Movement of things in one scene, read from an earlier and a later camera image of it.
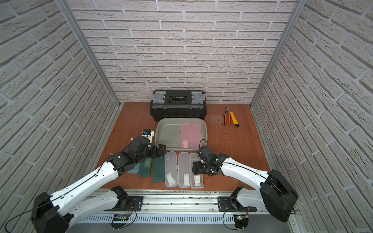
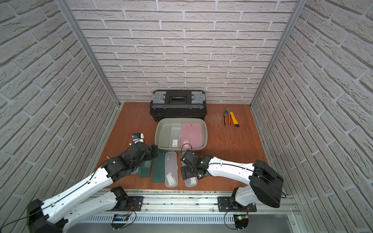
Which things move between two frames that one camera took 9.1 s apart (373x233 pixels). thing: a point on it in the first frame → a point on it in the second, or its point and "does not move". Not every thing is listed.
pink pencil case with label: x=185 y=136 does not move
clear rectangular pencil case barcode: x=197 y=181 → x=175 y=141
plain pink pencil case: x=196 y=135 does not move
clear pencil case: x=171 y=169 does not move
